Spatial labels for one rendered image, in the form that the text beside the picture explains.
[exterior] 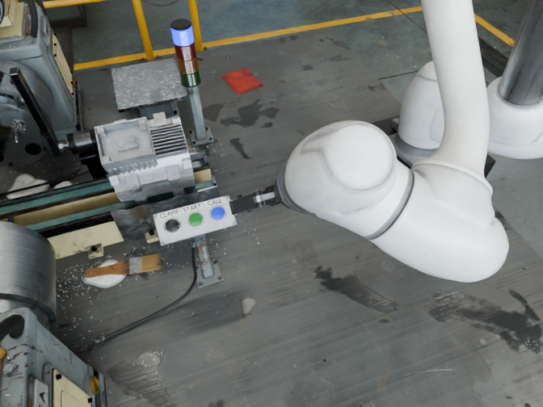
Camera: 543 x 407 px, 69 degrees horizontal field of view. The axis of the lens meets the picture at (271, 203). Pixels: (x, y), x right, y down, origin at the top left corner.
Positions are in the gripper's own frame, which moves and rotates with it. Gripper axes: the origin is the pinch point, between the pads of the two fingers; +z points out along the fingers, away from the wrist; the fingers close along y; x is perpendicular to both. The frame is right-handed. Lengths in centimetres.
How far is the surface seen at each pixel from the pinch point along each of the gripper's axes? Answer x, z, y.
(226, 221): 1.9, 10.5, 9.6
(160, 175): -13.9, 25.3, 21.1
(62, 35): -195, 285, 76
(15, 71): -44, 20, 46
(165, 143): -21.0, 22.6, 17.8
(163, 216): -2.9, 10.4, 22.3
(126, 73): -62, 75, 24
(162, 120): -28.2, 27.6, 17.1
